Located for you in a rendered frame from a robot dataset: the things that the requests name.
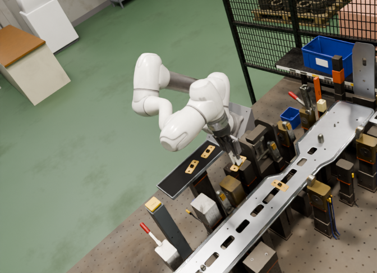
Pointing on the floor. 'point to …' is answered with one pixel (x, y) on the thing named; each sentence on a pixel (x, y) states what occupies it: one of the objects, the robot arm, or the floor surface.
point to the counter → (30, 64)
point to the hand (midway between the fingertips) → (235, 157)
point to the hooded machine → (46, 19)
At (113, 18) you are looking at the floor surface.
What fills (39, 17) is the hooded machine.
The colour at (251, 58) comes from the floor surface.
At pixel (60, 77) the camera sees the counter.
